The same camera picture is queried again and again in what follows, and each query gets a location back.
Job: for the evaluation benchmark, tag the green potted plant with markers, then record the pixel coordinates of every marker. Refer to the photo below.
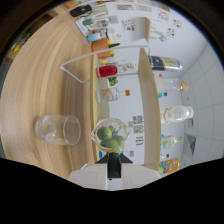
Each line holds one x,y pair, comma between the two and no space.
113,80

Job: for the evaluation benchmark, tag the black bag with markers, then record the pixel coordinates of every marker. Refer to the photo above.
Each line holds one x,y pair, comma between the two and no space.
80,10

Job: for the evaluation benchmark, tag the glass jar with limes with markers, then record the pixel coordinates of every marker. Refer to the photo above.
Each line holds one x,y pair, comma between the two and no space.
110,135

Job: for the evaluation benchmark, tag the white vases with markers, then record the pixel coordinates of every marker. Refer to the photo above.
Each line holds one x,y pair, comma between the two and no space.
159,36

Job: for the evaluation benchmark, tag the small blue white bottle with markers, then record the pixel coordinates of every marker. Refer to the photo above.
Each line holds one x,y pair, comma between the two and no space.
93,37

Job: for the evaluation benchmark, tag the blue liquid bottle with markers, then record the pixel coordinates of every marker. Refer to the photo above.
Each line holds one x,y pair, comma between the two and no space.
101,154

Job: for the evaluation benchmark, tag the wooden wall shelf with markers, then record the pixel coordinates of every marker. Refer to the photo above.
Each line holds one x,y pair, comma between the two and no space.
143,30

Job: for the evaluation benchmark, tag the small teal bottle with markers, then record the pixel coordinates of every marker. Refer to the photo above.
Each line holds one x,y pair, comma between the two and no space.
162,95

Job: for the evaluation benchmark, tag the silver soda water can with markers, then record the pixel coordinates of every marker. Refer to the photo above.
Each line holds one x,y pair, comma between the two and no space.
165,63

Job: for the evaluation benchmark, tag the clear drinking glass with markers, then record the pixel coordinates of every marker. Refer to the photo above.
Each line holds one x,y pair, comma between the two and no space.
56,130

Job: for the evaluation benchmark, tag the yellow colourful can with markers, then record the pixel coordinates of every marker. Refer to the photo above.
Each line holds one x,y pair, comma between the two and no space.
169,166

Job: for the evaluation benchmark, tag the red liquid bottle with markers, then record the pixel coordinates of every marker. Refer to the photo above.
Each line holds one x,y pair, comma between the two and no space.
108,71

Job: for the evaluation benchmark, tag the clear bottle green cap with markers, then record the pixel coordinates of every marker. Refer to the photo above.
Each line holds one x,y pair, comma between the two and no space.
170,141

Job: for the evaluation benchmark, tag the tall glass jar cork lid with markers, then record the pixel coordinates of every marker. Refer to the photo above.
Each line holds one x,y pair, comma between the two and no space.
170,85

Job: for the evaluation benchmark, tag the wall sticker sheet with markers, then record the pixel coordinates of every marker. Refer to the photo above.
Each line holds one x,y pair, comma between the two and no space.
128,25

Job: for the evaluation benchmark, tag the wall posters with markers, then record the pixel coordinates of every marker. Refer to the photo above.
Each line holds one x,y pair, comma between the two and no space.
138,130

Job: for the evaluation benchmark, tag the white tray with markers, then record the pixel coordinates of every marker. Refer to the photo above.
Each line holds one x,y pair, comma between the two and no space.
83,25

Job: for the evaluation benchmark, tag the wooden two-tier shelf rack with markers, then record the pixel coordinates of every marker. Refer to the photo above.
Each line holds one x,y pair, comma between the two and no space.
150,100

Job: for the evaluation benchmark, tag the clear bottle orange cap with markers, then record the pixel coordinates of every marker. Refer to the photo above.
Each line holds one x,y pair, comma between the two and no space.
108,95

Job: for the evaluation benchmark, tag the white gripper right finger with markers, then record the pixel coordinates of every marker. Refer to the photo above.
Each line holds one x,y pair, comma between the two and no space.
140,173

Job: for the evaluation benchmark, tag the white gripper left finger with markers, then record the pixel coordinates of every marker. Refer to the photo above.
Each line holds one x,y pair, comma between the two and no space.
88,175

